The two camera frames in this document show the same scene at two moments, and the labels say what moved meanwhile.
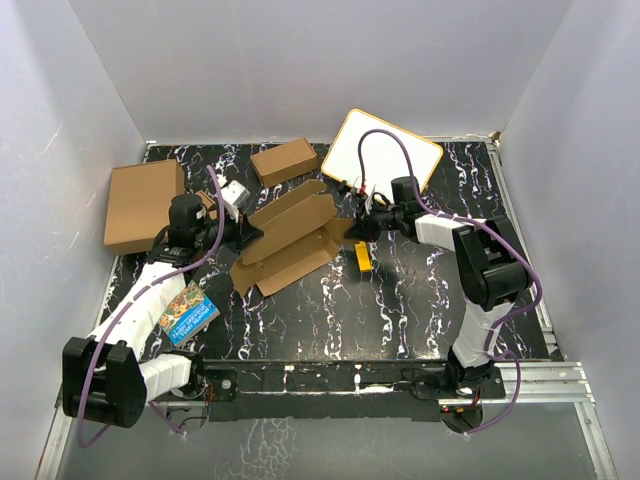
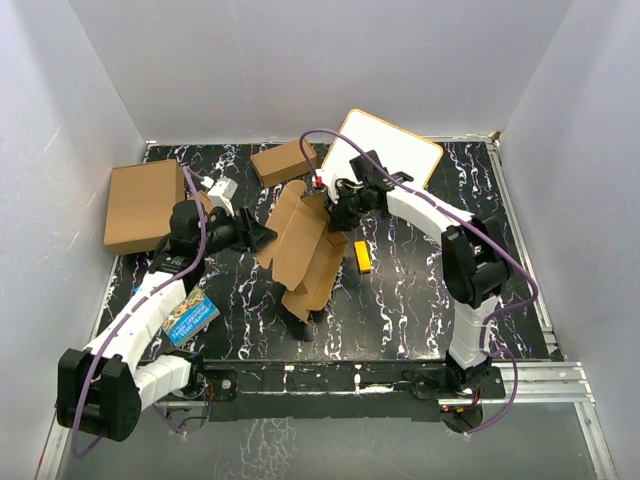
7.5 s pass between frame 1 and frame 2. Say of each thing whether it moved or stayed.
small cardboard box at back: stayed
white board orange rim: stayed
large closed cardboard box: stayed
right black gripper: moved
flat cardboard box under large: stayed
